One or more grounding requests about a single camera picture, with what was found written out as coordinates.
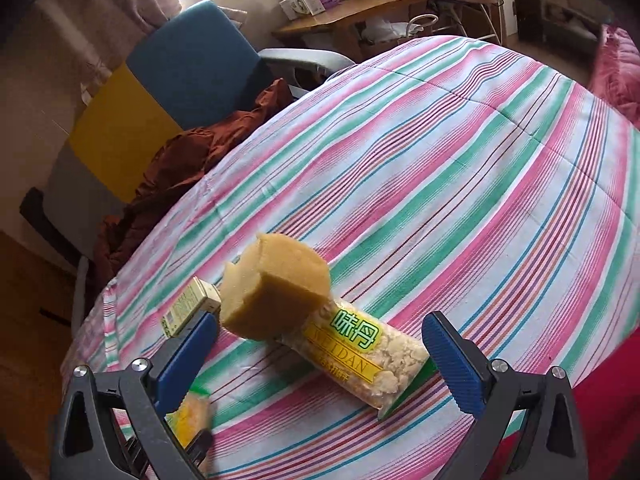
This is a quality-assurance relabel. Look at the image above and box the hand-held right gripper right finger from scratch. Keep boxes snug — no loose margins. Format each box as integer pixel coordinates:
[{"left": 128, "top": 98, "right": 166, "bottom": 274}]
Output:
[{"left": 422, "top": 311, "right": 591, "bottom": 480}]

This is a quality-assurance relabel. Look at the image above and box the wooden desk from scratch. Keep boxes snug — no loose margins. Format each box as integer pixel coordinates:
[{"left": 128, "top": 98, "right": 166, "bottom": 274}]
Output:
[{"left": 272, "top": 0, "right": 432, "bottom": 62}]

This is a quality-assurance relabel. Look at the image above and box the patterned pink curtain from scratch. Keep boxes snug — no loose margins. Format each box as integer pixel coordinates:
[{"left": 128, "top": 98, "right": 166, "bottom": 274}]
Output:
[{"left": 30, "top": 0, "right": 184, "bottom": 102}]

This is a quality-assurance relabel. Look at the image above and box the red cloth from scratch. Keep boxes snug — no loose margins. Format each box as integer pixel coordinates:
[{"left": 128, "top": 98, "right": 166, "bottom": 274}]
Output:
[{"left": 500, "top": 340, "right": 640, "bottom": 480}]

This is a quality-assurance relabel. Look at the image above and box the grey yellow blue chair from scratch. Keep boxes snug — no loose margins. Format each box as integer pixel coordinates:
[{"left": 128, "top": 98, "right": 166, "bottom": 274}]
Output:
[{"left": 42, "top": 0, "right": 357, "bottom": 322}]

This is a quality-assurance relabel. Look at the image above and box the white plastic bag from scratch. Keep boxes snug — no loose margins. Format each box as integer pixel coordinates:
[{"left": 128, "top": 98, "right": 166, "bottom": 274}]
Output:
[{"left": 360, "top": 15, "right": 442, "bottom": 49}]

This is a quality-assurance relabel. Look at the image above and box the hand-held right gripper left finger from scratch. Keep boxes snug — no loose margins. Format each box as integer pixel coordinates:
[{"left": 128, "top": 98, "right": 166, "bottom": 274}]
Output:
[{"left": 50, "top": 310, "right": 221, "bottom": 480}]

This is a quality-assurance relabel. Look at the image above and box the puffed rice snack packet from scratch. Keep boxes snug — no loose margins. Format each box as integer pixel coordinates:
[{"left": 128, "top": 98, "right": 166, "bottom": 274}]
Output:
[
  {"left": 275, "top": 297, "right": 442, "bottom": 421},
  {"left": 167, "top": 385, "right": 217, "bottom": 454}
]

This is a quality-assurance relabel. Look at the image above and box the yellow sponge block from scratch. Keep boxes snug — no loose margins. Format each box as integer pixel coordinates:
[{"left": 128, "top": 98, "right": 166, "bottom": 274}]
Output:
[{"left": 220, "top": 232, "right": 332, "bottom": 342}]

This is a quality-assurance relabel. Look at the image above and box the pink quilt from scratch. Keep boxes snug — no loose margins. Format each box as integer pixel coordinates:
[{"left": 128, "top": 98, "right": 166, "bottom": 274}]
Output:
[{"left": 587, "top": 25, "right": 640, "bottom": 127}]

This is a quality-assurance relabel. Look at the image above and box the striped pink green tablecloth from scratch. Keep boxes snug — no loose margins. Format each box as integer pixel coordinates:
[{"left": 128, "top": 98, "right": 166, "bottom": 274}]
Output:
[{"left": 60, "top": 35, "right": 640, "bottom": 480}]

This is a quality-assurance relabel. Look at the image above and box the brown garment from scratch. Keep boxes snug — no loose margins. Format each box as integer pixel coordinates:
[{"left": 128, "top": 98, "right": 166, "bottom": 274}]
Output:
[{"left": 92, "top": 77, "right": 307, "bottom": 282}]

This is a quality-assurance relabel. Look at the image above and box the large white carton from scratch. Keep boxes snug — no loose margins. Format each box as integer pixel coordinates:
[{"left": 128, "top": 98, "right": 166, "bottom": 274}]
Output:
[{"left": 279, "top": 0, "right": 326, "bottom": 22}]

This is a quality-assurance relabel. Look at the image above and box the small green cream box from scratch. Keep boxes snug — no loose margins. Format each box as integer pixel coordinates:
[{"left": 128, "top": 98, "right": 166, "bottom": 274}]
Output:
[{"left": 160, "top": 277, "right": 222, "bottom": 339}]

